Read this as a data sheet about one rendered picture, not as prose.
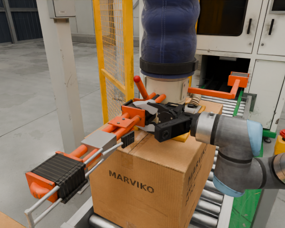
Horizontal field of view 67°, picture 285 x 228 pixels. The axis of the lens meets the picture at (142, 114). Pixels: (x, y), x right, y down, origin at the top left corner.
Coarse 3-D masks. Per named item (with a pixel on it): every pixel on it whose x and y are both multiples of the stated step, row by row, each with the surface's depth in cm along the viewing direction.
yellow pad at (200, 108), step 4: (188, 104) 98; (192, 104) 98; (200, 104) 106; (196, 108) 101; (200, 108) 102; (204, 108) 104; (196, 112) 97; (200, 112) 98; (180, 136) 80; (184, 136) 80; (188, 136) 82; (176, 140) 80; (180, 140) 79; (184, 140) 79
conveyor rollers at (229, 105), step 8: (208, 96) 271; (224, 104) 248; (232, 104) 252; (240, 104) 248; (224, 112) 232; (232, 112) 229; (240, 112) 233; (216, 152) 165; (208, 184) 135; (208, 192) 128; (200, 200) 123; (216, 200) 125; (200, 208) 121; (208, 208) 119; (216, 208) 118; (96, 216) 113; (192, 216) 114; (200, 216) 113; (208, 216) 113; (96, 224) 110; (104, 224) 109; (112, 224) 109; (208, 224) 111; (216, 224) 111
